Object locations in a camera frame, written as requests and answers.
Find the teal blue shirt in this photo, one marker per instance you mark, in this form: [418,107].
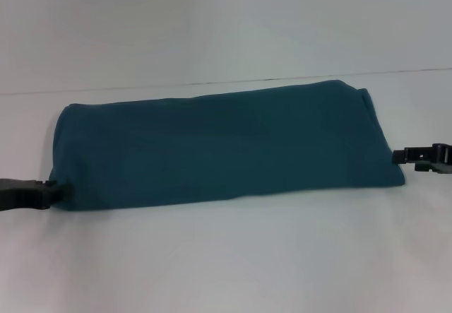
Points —
[229,143]

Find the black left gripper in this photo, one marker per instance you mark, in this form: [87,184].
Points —
[21,194]

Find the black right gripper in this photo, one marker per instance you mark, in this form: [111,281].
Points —
[438,157]

